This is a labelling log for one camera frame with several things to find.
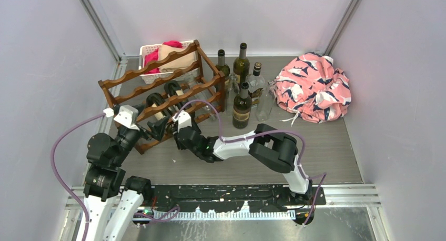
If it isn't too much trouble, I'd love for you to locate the dark bottle white label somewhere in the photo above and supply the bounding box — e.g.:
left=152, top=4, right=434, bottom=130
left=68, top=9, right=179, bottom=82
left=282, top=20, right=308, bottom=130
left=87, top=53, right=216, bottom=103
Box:
left=164, top=80, right=188, bottom=110

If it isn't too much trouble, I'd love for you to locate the aluminium frame rail front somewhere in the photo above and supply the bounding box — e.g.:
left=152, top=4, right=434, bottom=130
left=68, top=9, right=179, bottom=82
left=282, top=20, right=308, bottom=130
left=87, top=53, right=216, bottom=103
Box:
left=65, top=185, right=382, bottom=222

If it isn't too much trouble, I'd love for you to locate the aluminium corner post right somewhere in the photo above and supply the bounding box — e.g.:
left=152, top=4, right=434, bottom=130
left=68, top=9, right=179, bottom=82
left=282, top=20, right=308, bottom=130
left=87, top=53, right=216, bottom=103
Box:
left=324, top=0, right=362, bottom=56

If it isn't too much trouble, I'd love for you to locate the small clear glass bottle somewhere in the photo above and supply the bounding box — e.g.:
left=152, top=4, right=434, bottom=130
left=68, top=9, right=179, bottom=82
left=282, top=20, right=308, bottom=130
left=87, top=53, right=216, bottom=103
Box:
left=225, top=73, right=240, bottom=113

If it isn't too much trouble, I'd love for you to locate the clear glass bottle by cloth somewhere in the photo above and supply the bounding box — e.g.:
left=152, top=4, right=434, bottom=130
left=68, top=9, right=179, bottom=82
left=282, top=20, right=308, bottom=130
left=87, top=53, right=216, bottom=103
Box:
left=256, top=81, right=276, bottom=122

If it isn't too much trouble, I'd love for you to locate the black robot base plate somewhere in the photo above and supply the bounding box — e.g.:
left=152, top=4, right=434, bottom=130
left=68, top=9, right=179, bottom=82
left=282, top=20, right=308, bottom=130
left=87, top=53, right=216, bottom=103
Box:
left=141, top=184, right=326, bottom=213

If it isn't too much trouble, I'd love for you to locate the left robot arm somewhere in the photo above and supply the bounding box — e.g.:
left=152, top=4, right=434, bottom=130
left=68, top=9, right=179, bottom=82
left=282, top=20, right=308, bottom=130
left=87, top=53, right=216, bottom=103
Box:
left=79, top=116, right=170, bottom=240

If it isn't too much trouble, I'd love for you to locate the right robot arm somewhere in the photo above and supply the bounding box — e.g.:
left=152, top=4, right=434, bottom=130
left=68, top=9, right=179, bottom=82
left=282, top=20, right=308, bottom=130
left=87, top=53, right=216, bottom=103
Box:
left=174, top=124, right=313, bottom=205

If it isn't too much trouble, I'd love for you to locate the wooden wine rack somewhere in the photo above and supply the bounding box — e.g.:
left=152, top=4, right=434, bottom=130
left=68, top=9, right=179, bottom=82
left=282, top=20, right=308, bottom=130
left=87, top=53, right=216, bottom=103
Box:
left=88, top=40, right=226, bottom=154

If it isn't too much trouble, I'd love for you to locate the dark green bottle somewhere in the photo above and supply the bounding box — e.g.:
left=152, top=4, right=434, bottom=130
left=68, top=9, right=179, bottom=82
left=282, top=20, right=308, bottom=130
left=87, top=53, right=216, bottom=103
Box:
left=216, top=49, right=230, bottom=94
left=233, top=43, right=250, bottom=85

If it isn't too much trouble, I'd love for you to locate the dark bottle cream label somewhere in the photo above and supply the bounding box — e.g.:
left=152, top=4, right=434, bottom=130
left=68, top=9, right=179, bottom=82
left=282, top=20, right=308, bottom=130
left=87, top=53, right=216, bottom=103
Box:
left=145, top=92, right=175, bottom=136

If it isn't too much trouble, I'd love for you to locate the dark green bottle far back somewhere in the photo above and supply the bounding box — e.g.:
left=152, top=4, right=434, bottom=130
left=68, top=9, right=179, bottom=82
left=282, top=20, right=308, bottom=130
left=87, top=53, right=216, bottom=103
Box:
left=233, top=43, right=250, bottom=85

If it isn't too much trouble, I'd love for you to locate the dark bottle brown label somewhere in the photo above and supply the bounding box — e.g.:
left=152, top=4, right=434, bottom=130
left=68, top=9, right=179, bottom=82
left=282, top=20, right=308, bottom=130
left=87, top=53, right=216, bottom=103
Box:
left=232, top=82, right=252, bottom=129

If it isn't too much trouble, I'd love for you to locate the beige folded cloth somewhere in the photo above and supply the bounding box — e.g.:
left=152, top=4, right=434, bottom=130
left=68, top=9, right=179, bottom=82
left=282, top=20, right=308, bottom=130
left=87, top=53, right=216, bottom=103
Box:
left=157, top=44, right=198, bottom=73

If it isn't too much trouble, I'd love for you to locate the pink shark print cloth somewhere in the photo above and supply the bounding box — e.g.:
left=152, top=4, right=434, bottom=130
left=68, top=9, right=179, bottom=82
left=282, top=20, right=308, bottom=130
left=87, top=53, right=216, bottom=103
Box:
left=272, top=52, right=352, bottom=124

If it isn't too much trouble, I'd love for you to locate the aluminium corner post left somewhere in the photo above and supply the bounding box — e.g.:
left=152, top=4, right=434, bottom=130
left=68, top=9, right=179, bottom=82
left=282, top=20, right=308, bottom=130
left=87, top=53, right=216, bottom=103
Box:
left=79, top=0, right=126, bottom=62

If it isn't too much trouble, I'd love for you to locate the aluminium corner post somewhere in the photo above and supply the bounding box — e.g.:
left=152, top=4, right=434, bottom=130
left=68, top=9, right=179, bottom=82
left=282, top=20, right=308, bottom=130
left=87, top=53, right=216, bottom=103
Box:
left=324, top=0, right=362, bottom=56
left=79, top=0, right=126, bottom=62

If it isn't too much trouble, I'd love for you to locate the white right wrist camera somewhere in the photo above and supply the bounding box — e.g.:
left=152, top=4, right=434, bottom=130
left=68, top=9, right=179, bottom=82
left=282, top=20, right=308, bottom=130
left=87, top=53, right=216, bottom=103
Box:
left=171, top=111, right=192, bottom=132

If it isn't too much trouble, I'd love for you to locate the white plastic basket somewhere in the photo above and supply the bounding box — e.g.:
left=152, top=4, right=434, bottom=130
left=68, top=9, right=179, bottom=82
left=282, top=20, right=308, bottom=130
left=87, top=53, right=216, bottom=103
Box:
left=139, top=41, right=199, bottom=85

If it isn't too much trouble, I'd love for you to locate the clear bottle with dark cap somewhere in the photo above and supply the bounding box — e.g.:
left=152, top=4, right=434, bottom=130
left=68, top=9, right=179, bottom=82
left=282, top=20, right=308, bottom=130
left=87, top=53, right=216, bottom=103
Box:
left=246, top=62, right=266, bottom=107

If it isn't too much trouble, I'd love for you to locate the dark green bottle far left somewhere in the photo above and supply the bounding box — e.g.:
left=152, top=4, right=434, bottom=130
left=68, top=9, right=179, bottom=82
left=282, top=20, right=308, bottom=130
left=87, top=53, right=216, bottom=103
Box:
left=216, top=49, right=230, bottom=94

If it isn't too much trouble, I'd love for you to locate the red cloth in basket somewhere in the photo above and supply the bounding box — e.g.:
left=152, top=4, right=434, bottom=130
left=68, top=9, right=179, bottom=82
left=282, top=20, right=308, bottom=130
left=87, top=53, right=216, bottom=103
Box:
left=144, top=41, right=182, bottom=74

